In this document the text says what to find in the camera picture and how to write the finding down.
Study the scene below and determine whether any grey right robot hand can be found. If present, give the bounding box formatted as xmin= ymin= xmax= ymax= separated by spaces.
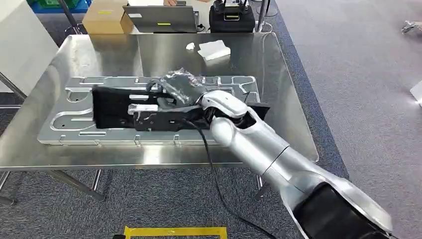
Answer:
xmin=127 ymin=67 xmax=211 ymax=116

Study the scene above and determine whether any black plastic panel with cutouts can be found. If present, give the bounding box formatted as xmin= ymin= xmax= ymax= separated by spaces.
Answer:
xmin=92 ymin=85 xmax=270 ymax=132

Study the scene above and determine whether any grey laptop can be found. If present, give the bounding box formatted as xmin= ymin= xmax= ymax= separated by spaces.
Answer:
xmin=122 ymin=4 xmax=200 ymax=34

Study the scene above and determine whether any black equipment case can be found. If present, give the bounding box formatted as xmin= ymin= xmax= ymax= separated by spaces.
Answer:
xmin=209 ymin=0 xmax=256 ymax=34

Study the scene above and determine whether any steel table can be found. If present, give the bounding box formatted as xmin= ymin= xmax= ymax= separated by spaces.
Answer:
xmin=0 ymin=32 xmax=320 ymax=202

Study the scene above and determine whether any cardboard box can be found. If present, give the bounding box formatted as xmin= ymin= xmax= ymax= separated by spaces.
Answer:
xmin=82 ymin=0 xmax=134 ymax=35

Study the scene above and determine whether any thin metal pole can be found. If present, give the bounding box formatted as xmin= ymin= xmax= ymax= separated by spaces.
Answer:
xmin=255 ymin=0 xmax=274 ymax=33

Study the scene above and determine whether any grey metal fixture plate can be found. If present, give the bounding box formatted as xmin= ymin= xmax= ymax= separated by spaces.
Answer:
xmin=37 ymin=75 xmax=261 ymax=146

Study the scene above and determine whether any black stand leg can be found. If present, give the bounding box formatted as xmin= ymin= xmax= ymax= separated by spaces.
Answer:
xmin=58 ymin=0 xmax=87 ymax=35

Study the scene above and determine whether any yellow floor tape square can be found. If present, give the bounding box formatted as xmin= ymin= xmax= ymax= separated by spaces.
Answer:
xmin=123 ymin=226 xmax=228 ymax=239

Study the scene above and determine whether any green plastic crate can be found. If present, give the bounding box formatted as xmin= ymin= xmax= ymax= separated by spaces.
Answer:
xmin=36 ymin=0 xmax=88 ymax=9

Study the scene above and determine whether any white board panel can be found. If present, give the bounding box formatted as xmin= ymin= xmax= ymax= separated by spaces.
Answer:
xmin=0 ymin=0 xmax=59 ymax=95

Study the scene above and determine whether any white sheet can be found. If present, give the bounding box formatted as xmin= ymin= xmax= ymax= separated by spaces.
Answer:
xmin=410 ymin=80 xmax=422 ymax=107

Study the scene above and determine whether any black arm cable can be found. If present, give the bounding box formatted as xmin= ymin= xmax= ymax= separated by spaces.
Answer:
xmin=183 ymin=119 xmax=278 ymax=239

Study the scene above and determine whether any grey metal floor bracket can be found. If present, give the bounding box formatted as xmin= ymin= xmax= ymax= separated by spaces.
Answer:
xmin=401 ymin=20 xmax=422 ymax=34

